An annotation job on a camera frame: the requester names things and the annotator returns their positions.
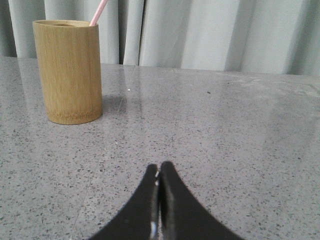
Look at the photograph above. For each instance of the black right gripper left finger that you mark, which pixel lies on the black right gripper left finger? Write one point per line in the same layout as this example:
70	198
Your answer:
139	217

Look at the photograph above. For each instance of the bamboo cylindrical holder cup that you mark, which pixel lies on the bamboo cylindrical holder cup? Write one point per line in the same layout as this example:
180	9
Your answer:
68	56

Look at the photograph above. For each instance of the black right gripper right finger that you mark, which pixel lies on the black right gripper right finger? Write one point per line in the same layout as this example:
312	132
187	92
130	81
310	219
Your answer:
182	216

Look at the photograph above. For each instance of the grey-white curtain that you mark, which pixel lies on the grey-white curtain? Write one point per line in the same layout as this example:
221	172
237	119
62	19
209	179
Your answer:
259	36

